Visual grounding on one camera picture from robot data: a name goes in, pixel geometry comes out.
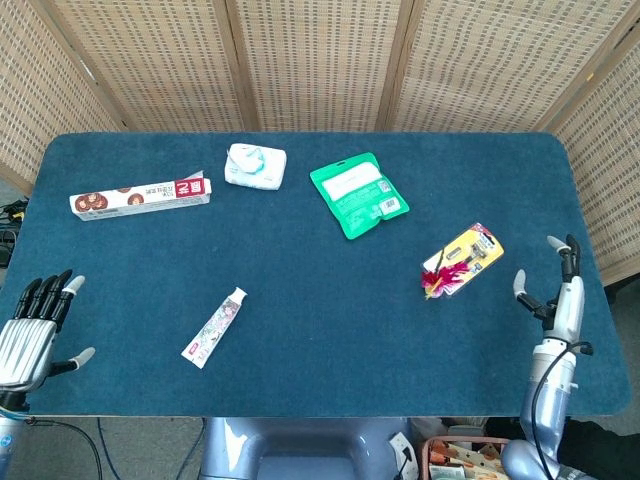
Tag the blue-grey robot torso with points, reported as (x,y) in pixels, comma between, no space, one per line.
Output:
(300,450)

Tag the floral white toothpaste tube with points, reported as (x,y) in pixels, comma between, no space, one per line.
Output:
(215,327)

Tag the yellow razor blister pack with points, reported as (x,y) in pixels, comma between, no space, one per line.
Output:
(482,245)

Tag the pink yellow feather toy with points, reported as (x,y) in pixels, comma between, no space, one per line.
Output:
(440,280)

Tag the white red toothpaste box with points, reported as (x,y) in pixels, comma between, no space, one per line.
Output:
(135,200)

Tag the green resealable pouch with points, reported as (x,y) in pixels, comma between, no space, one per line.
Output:
(355,195)

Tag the woven wooden folding screen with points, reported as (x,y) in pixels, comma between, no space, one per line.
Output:
(320,60)

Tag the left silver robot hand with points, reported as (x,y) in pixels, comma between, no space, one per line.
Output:
(25,345)

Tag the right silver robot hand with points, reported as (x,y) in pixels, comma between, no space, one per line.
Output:
(567,310)

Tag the pink basket with items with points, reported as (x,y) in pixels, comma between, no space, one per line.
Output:
(460,460)

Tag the white power strip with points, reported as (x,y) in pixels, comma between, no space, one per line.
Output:
(402,452)

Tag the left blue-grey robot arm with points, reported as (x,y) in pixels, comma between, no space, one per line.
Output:
(7,440)

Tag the white wet wipes pack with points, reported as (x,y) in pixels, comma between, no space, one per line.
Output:
(255,167)

